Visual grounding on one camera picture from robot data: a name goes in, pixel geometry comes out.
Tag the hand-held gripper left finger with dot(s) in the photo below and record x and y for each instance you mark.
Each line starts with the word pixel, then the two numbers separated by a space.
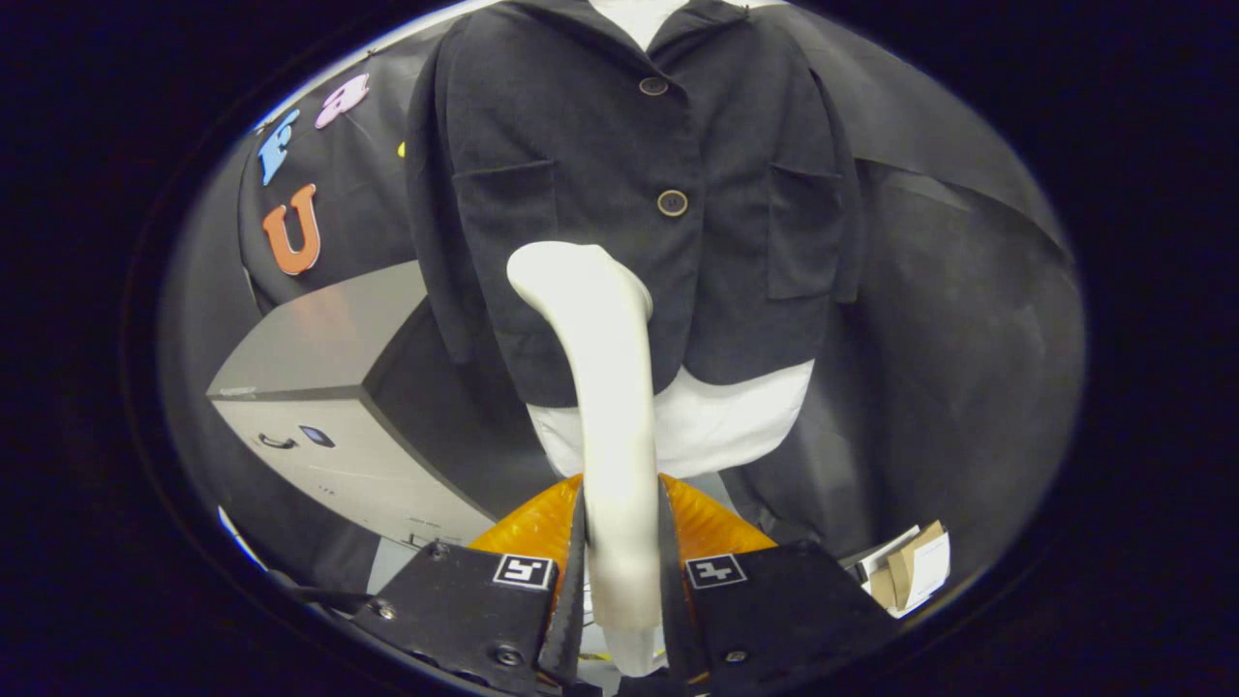
pixel 465 610

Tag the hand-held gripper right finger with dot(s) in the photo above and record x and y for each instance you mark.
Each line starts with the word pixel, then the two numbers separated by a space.
pixel 774 610

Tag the white garment steamer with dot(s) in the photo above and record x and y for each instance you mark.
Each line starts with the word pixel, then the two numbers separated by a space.
pixel 610 407

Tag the black jacket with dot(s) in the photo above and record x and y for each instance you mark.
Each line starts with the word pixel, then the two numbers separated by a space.
pixel 581 126

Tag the cardboard box with papers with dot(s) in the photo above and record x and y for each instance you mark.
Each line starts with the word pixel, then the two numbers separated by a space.
pixel 905 571

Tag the white mannequin torso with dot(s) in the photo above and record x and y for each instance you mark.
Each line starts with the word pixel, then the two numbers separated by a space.
pixel 736 416

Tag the grey drawer cabinet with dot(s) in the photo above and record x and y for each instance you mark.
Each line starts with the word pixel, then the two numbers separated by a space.
pixel 310 339

